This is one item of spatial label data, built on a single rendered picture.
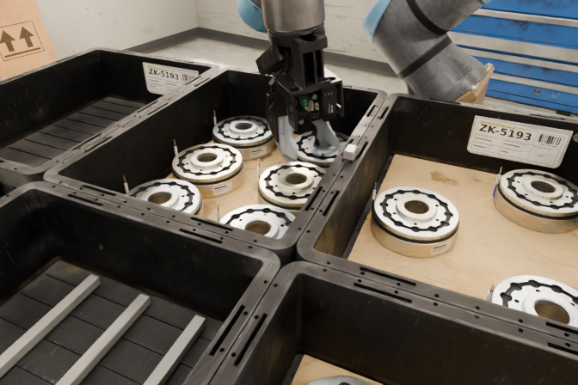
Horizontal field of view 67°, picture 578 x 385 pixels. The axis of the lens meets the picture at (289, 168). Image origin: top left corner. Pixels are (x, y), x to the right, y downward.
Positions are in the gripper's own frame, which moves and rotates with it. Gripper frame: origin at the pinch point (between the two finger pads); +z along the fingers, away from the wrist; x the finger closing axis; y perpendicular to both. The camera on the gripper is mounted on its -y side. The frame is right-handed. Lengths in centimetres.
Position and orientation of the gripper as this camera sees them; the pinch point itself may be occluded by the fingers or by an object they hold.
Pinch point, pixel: (304, 153)
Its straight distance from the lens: 66.8
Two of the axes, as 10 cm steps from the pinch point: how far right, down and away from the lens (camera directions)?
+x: 9.2, -3.0, 2.5
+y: 3.7, 4.9, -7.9
